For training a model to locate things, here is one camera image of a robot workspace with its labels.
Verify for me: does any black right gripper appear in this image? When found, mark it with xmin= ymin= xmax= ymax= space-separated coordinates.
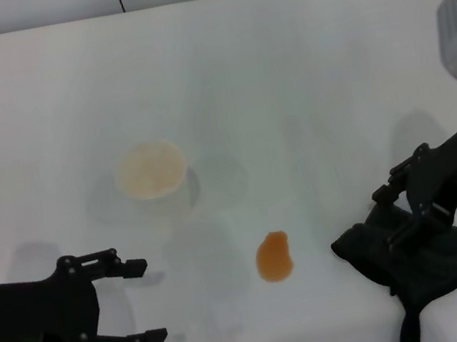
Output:
xmin=358 ymin=117 xmax=457 ymax=252

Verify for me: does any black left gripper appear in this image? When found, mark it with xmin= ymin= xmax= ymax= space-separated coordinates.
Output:
xmin=0 ymin=240 xmax=170 ymax=342

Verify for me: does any dark blue rag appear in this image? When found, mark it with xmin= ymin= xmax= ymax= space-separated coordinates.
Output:
xmin=324 ymin=188 xmax=457 ymax=342

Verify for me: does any white paper cup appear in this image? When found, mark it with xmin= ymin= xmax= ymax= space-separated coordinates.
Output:
xmin=109 ymin=135 xmax=207 ymax=226

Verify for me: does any brown water stain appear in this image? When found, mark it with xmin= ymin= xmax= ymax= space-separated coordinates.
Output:
xmin=250 ymin=229 xmax=297 ymax=286

